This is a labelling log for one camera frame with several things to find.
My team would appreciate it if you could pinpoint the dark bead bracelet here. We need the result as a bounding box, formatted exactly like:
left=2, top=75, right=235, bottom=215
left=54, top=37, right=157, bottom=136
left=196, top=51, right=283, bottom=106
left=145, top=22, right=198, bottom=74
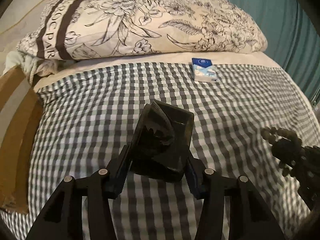
left=261, top=126, right=316, bottom=178

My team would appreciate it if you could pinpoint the black tape roll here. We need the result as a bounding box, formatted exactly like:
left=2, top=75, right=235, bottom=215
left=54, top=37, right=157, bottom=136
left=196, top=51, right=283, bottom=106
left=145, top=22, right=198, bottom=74
left=130, top=100, right=194, bottom=183

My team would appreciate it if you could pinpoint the checkered gingham cloth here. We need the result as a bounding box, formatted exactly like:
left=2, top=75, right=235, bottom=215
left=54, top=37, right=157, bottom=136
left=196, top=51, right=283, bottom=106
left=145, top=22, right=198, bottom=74
left=1, top=63, right=319, bottom=239

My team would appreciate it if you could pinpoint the brown cardboard box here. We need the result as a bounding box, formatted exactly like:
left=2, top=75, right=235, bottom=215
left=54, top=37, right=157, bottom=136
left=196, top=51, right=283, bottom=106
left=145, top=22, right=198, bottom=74
left=0, top=66, right=43, bottom=214

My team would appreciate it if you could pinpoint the teal curtain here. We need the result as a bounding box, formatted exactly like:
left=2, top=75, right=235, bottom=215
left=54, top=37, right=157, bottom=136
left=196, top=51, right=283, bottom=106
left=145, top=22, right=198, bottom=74
left=229, top=0, right=319, bottom=105

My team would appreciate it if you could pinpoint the blue white tissue pack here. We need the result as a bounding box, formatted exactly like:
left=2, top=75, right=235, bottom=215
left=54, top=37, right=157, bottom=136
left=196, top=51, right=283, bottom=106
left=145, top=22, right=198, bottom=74
left=191, top=58, right=217, bottom=83

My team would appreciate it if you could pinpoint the mint green towel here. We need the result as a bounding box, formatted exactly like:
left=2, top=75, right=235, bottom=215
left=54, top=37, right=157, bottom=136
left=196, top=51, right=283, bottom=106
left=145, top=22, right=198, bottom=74
left=3, top=51, right=58, bottom=85

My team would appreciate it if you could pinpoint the floral folded duvet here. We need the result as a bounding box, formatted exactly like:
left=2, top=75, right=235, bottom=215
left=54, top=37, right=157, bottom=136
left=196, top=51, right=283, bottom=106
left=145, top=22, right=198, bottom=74
left=17, top=0, right=267, bottom=60

